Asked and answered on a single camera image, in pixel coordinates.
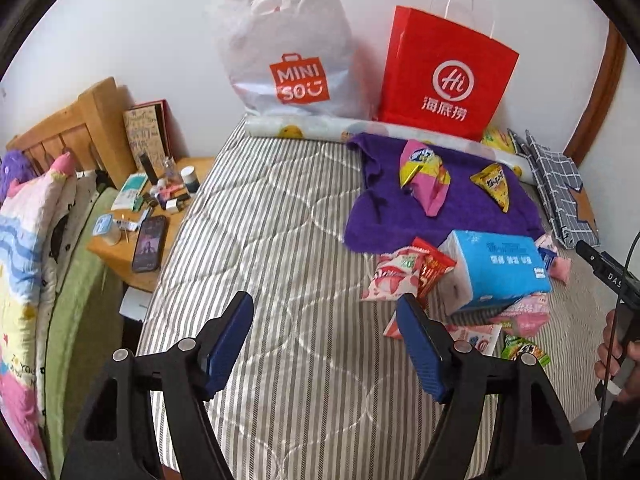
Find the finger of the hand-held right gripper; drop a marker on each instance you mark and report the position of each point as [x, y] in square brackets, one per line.
[597, 260]

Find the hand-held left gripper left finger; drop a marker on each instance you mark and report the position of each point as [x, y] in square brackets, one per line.
[231, 340]

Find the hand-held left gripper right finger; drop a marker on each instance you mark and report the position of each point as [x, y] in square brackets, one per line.
[420, 350]

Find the red pink long snack packet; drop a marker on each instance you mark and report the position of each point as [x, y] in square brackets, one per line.
[475, 337]

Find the person's right forearm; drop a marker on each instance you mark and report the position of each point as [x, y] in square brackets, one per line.
[617, 440]

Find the person's right hand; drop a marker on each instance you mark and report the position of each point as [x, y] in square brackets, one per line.
[631, 367]

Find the small pink snack packet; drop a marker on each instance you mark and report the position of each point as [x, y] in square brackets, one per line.
[561, 267]

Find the small blue white packet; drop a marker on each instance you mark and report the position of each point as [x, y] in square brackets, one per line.
[546, 255]

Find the pink strawberry snack packet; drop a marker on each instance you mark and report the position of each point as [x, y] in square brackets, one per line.
[392, 275]

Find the grey checked cloth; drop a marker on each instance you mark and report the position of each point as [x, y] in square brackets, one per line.
[560, 185]

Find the pink peach snack packet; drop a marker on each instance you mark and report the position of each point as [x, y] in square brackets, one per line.
[525, 315]

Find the blue tissue pack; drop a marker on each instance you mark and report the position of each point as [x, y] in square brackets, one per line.
[500, 265]

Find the green snack packet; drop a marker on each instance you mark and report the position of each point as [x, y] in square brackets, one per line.
[525, 350]

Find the black smartphone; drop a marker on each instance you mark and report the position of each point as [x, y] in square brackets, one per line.
[149, 244]

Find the yellow triangular snack packet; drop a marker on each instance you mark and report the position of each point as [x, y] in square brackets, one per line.
[492, 182]

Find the purple towel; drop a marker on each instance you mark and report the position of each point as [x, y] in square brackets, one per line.
[385, 210]

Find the green blanket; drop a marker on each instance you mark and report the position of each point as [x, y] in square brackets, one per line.
[85, 300]

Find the wooden bedside table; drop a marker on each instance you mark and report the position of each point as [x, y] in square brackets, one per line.
[170, 195]

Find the yellow chip bag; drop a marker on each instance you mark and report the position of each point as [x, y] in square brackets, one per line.
[495, 140]

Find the white jar dark lid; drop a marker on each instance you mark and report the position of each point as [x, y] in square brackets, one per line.
[189, 180]

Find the pink yellow snack packet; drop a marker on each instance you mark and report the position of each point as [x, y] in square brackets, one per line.
[425, 175]

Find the green white box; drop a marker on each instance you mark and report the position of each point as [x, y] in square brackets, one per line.
[129, 191]

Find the clear glass perfume bottle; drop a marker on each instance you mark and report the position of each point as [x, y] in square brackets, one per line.
[168, 170]

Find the dark slim bottle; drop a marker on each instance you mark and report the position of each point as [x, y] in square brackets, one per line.
[144, 164]

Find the black white cloth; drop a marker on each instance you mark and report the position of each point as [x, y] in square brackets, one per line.
[75, 210]

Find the patterned hardcover book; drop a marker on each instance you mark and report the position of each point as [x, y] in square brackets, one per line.
[145, 132]

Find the fruit print paper roll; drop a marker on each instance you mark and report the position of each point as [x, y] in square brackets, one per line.
[310, 127]

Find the red paper bag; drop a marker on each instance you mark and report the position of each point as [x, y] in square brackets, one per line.
[450, 45]

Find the wooden chair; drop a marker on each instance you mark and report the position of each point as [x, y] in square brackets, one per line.
[75, 125]

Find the purple plush toy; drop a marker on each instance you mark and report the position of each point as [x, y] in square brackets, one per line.
[15, 172]

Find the white plastic shopping bag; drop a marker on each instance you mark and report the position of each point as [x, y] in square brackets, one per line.
[295, 45]

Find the brown wooden door frame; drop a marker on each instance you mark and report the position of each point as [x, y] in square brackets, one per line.
[597, 95]

